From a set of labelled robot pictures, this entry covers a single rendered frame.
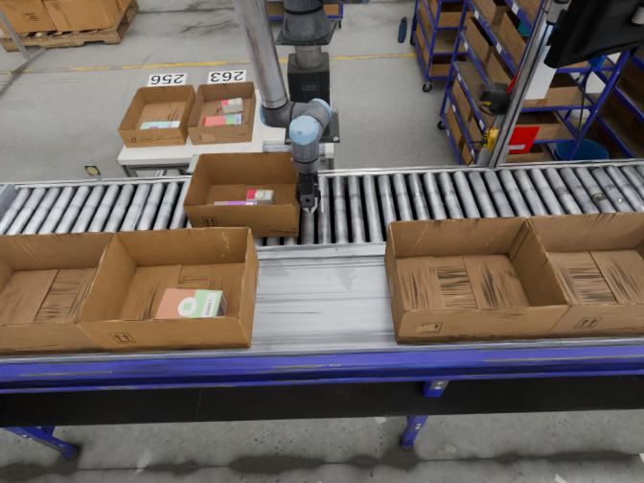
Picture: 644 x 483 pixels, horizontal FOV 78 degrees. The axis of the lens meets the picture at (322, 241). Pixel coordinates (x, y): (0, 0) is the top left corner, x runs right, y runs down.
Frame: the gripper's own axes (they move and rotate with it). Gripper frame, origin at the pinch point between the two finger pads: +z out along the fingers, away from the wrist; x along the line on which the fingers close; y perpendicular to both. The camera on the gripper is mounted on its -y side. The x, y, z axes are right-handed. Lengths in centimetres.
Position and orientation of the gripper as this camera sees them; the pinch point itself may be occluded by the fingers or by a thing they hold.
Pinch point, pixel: (310, 212)
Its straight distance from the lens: 151.2
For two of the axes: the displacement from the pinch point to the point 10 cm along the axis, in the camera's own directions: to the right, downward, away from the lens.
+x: -10.0, 0.4, 0.2
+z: 0.3, 6.4, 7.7
